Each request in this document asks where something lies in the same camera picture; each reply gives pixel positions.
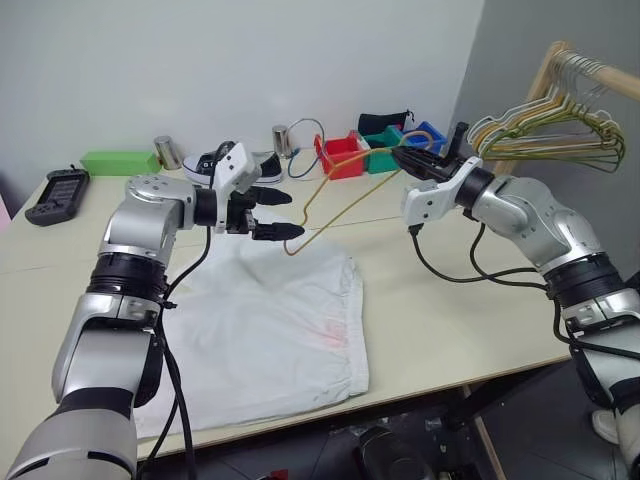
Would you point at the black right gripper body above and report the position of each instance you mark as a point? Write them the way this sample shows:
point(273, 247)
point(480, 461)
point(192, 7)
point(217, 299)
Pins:
point(460, 145)

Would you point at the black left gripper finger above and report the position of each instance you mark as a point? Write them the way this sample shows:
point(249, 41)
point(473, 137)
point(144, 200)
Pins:
point(280, 231)
point(274, 196)

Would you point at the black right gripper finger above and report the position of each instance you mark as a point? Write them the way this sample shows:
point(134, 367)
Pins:
point(425, 172)
point(422, 157)

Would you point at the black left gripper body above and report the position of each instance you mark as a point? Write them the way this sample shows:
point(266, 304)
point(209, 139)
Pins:
point(239, 202)

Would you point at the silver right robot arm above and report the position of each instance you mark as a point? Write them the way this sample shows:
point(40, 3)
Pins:
point(530, 215)

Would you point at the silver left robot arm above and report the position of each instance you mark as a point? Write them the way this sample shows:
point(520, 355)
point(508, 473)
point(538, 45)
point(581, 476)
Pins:
point(125, 225)

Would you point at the white shorts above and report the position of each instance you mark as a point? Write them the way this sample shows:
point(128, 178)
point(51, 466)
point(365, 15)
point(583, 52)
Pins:
point(260, 325)

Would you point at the blue plastic bin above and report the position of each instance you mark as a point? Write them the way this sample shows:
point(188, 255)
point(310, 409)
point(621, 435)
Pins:
point(432, 137)

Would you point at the green plastic bin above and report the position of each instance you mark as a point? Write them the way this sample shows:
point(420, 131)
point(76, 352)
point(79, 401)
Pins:
point(382, 160)

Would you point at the black and white sneaker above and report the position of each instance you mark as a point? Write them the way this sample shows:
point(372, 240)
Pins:
point(200, 167)

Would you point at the black fabric pouch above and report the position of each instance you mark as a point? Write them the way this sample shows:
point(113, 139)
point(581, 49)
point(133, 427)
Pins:
point(382, 121)

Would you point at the silver metal cylinder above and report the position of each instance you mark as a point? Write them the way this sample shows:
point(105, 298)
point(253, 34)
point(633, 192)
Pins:
point(283, 142)
point(167, 152)

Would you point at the red plastic bin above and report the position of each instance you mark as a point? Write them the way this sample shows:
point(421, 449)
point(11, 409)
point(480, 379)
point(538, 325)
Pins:
point(345, 162)

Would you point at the green rectangular box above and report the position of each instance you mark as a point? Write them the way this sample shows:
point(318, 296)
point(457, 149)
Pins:
point(117, 162)

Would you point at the wooden clothes rack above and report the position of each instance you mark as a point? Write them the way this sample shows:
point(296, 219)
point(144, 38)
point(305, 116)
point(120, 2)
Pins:
point(622, 79)

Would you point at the black handheld controller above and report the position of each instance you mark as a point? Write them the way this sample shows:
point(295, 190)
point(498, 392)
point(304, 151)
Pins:
point(57, 195)

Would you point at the pink board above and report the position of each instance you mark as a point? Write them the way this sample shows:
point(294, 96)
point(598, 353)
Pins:
point(4, 212)

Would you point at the dark rounded object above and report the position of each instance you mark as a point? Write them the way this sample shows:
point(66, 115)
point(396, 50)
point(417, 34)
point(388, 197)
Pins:
point(387, 450)

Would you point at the wooden table leg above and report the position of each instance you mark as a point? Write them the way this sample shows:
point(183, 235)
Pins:
point(487, 440)

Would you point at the white rounded object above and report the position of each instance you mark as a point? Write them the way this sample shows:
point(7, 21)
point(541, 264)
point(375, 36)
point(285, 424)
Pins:
point(605, 425)

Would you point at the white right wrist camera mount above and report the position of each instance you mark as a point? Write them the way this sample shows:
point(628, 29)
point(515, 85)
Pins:
point(425, 205)

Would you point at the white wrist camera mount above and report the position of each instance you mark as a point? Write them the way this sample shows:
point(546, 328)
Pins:
point(235, 165)
point(425, 205)

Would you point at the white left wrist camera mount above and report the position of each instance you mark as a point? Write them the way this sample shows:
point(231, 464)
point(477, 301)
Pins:
point(235, 165)

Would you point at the black table frame beam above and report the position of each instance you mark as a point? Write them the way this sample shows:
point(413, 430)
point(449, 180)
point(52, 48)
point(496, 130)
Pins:
point(510, 387)

